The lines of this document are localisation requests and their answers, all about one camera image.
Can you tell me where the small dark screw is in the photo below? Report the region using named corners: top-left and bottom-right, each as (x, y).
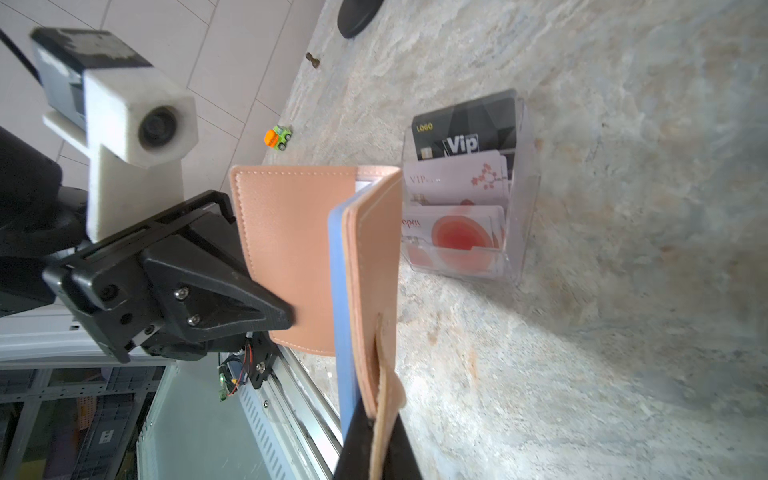
top-left (305, 52), bottom-right (320, 69)

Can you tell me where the clear acrylic card holder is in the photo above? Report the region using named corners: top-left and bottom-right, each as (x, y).
top-left (401, 89), bottom-right (541, 284)

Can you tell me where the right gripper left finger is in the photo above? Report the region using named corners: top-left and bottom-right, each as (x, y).
top-left (333, 400), bottom-right (374, 480)

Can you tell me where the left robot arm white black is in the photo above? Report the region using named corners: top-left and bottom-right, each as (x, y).
top-left (1, 131), bottom-right (295, 363)

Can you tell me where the orange green toy car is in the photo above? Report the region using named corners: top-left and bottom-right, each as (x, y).
top-left (264, 125), bottom-right (293, 151)

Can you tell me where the pink floral VIP card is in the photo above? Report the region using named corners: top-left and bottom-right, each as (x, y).
top-left (403, 150), bottom-right (509, 206)

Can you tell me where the pink leather card wallet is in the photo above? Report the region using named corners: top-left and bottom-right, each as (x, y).
top-left (230, 166), bottom-right (406, 479)

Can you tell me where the black microphone stand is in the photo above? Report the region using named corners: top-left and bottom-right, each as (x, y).
top-left (337, 0), bottom-right (383, 39)

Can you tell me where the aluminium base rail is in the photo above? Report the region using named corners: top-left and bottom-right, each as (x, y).
top-left (238, 347), bottom-right (342, 479)

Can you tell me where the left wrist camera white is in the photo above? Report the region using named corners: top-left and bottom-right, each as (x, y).
top-left (30, 27), bottom-right (198, 243)

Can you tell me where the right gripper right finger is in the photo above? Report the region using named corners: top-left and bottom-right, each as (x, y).
top-left (382, 419), bottom-right (423, 480)

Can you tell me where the white card red circle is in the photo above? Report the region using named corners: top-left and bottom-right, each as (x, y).
top-left (402, 205), bottom-right (505, 277)

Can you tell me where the left circuit board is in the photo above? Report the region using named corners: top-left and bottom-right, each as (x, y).
top-left (218, 354), bottom-right (249, 401)

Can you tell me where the black VIP card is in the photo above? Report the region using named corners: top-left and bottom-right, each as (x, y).
top-left (411, 89), bottom-right (517, 172)

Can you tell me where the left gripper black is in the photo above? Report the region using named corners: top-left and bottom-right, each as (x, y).
top-left (42, 190), bottom-right (295, 363)

